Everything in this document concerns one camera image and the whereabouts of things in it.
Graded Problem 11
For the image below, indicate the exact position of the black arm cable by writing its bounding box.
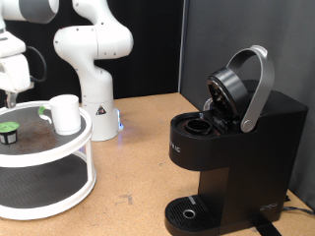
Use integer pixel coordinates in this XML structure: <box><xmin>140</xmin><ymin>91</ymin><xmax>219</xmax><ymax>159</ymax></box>
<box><xmin>26</xmin><ymin>45</ymin><xmax>48</xmax><ymax>84</ymax></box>

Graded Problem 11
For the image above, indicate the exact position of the black Keurig coffee machine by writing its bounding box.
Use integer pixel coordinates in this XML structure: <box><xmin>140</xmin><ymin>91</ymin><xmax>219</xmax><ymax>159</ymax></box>
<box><xmin>164</xmin><ymin>44</ymin><xmax>309</xmax><ymax>236</ymax></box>

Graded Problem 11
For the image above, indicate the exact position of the braided power cable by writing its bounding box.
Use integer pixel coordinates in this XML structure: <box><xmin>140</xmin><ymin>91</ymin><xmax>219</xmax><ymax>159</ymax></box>
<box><xmin>282</xmin><ymin>206</ymin><xmax>315</xmax><ymax>217</ymax></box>

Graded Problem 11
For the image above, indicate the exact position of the grey partition panel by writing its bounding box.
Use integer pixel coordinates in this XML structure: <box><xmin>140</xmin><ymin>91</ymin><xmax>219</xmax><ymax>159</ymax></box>
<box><xmin>178</xmin><ymin>0</ymin><xmax>315</xmax><ymax>210</ymax></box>

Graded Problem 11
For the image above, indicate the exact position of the white mug with green handle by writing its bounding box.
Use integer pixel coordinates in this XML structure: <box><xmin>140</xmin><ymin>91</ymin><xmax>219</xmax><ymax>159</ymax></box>
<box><xmin>37</xmin><ymin>93</ymin><xmax>83</xmax><ymax>137</ymax></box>

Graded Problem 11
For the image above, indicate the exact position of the white two-tier turntable shelf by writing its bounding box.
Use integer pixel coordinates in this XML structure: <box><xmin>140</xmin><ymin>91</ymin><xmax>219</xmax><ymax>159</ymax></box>
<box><xmin>0</xmin><ymin>100</ymin><xmax>97</xmax><ymax>221</ymax></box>

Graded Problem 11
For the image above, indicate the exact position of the black curtain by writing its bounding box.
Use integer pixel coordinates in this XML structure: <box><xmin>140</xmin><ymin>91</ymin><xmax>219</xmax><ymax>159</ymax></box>
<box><xmin>0</xmin><ymin>0</ymin><xmax>185</xmax><ymax>108</ymax></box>

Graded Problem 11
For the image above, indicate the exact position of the clear water tank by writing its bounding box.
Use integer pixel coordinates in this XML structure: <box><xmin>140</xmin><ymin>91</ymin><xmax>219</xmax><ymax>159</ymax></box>
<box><xmin>202</xmin><ymin>97</ymin><xmax>215</xmax><ymax>112</ymax></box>

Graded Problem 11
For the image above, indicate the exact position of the green reusable coffee pod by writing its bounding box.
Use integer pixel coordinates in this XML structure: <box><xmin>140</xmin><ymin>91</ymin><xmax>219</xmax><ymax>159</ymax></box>
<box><xmin>0</xmin><ymin>121</ymin><xmax>21</xmax><ymax>146</ymax></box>

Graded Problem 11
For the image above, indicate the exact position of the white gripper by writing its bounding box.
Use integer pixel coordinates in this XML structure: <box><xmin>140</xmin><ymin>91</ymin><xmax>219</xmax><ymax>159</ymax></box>
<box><xmin>0</xmin><ymin>53</ymin><xmax>34</xmax><ymax>109</ymax></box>

